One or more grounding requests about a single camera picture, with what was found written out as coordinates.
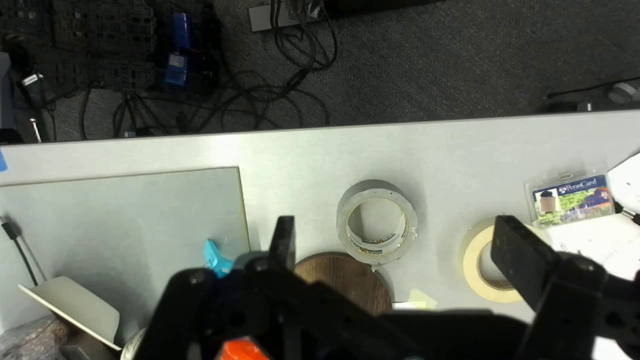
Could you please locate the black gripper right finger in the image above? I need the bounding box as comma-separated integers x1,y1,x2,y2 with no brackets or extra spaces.
490,214,569,316

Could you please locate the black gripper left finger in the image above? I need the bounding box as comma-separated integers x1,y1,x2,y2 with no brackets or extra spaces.
265,214,298,272

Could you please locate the beige masking tape roll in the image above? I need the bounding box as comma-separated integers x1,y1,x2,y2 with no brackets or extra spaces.
459,219,529,307

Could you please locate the light blue plastic clamp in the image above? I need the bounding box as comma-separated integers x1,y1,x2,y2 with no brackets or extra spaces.
201,236,236,280

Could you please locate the black pole stand wooden base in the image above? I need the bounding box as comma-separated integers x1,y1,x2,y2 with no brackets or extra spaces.
292,251,395,320

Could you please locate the photo id card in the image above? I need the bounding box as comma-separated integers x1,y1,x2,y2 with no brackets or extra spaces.
528,175,618,229

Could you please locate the grey rectangular mat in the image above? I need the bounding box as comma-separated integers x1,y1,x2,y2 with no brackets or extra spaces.
0,166,251,339

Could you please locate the blue floor device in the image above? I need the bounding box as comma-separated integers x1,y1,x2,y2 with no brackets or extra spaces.
160,8,196,93

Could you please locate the white dustpan scoop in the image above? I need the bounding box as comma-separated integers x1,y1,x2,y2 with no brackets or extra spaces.
18,274,123,352

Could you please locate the grey power strip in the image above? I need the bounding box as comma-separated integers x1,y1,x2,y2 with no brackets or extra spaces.
247,0,323,35

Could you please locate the grey duct tape roll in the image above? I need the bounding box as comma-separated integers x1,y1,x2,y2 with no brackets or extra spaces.
336,179,421,268

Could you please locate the black floor cable tangle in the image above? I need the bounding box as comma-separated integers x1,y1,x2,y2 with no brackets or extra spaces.
77,0,340,139

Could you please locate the black cable on mat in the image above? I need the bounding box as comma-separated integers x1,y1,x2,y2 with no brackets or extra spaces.
0,213,50,291

